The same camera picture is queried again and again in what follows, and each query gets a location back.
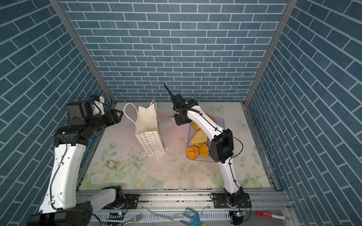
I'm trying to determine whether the white paper gift bag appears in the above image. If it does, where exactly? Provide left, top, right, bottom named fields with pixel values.
left=123, top=100, right=165, bottom=156

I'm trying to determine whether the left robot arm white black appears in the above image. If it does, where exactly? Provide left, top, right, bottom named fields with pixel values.
left=26, top=108, right=125, bottom=226

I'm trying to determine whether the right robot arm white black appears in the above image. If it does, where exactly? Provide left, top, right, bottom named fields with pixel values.
left=173, top=105, right=252, bottom=209

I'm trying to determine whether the small croissant bread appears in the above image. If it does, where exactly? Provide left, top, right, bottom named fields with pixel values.
left=191, top=123, right=201, bottom=131

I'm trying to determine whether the triangular sandwich bread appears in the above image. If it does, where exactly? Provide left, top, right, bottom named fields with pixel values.
left=190, top=130, right=208, bottom=145

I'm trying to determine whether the round ridged bun bread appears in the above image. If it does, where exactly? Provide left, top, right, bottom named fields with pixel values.
left=186, top=146, right=199, bottom=160

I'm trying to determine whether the small smooth oval bread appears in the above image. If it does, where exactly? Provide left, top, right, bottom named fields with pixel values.
left=199, top=143, right=209, bottom=158

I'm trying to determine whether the lavender plastic tray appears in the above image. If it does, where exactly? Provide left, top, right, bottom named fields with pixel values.
left=187, top=116, right=224, bottom=163

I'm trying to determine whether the metal fork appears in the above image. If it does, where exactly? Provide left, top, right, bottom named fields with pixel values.
left=118, top=214, right=143, bottom=226

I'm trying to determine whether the teal plastic clamp tool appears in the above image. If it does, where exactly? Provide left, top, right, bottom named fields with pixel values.
left=180, top=208, right=207, bottom=226

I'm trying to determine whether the red white marker pen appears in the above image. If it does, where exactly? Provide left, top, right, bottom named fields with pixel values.
left=255, top=211, right=289, bottom=220

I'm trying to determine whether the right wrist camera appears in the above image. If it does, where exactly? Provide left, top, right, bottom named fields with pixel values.
left=171, top=94, right=198, bottom=111

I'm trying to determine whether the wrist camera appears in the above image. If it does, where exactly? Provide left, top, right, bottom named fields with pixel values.
left=67, top=95, right=105, bottom=126
left=171, top=94, right=198, bottom=111

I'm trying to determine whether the black corrugated cable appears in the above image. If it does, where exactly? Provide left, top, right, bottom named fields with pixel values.
left=163, top=83, right=176, bottom=99

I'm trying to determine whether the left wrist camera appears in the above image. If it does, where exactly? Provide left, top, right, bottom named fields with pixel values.
left=67, top=95, right=105, bottom=126

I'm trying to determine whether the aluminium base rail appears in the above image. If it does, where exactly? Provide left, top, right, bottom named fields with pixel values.
left=76, top=190, right=292, bottom=212

